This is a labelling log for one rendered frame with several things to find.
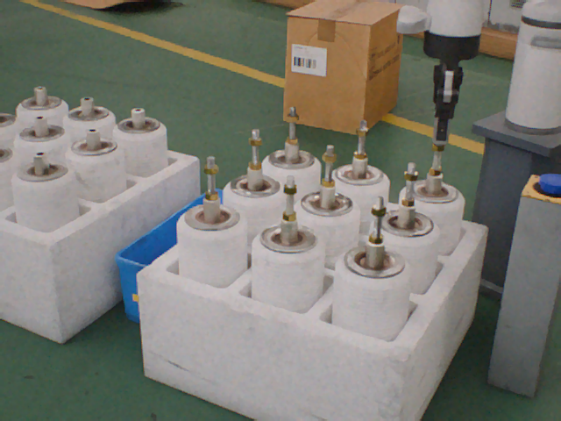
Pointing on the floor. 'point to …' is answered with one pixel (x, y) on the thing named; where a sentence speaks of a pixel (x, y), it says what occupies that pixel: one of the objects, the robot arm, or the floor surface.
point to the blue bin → (152, 241)
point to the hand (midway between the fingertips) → (441, 129)
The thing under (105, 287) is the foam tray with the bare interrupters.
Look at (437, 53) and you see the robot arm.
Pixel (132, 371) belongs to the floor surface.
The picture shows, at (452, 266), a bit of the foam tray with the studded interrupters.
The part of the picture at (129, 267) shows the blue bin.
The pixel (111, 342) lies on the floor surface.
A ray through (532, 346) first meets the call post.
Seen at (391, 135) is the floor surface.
